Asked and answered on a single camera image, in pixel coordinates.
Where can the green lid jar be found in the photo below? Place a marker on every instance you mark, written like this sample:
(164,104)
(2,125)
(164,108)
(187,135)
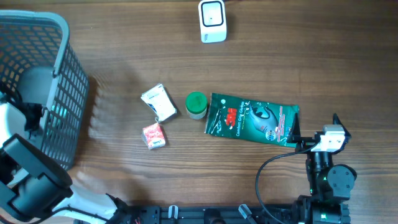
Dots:
(196,105)

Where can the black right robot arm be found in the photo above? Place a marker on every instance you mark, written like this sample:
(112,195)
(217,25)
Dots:
(330,185)

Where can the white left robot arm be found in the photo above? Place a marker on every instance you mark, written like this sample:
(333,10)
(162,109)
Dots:
(35,188)

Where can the grey plastic shopping basket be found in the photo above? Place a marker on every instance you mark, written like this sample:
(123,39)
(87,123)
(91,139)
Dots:
(39,64)

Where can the red white small packet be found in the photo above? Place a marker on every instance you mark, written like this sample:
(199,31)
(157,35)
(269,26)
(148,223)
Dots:
(153,136)

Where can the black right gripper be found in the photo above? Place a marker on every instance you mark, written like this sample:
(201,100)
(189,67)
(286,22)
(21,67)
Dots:
(305,142)

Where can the white barcode scanner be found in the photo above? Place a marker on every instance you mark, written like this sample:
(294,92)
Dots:
(212,16)

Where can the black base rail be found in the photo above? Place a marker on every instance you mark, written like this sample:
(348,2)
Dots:
(242,214)

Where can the green 3M gloves package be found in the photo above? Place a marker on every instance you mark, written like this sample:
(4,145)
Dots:
(251,120)

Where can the white blue small box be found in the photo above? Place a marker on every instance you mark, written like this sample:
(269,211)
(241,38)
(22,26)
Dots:
(158,100)

